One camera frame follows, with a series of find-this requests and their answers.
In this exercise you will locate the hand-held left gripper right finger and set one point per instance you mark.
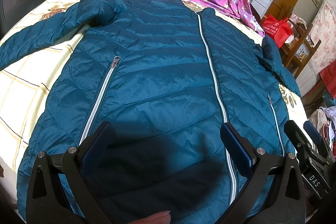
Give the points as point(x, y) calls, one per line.
point(234, 146)

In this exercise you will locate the teal quilted puffer jacket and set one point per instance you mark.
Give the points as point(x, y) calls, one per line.
point(162, 77)

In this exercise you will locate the red cloth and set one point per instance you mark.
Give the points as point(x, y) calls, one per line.
point(328, 77)

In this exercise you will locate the red gift bag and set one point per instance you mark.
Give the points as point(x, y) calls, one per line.
point(277, 29)

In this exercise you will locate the cream floral bed sheet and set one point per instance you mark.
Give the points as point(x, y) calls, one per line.
point(29, 77)

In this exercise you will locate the floral lace curtain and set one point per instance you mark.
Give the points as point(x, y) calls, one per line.
point(326, 29)

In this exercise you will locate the pile of clothes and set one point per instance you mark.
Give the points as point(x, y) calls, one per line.
point(326, 124)

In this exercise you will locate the wooden shelf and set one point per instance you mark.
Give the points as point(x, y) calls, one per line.
point(302, 53)

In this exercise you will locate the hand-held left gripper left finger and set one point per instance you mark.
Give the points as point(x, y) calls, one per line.
point(90, 146)

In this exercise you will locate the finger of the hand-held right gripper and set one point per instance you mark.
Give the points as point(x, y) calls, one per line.
point(296, 138)
point(313, 134)

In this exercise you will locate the person's left hand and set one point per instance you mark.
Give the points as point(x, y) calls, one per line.
point(155, 218)

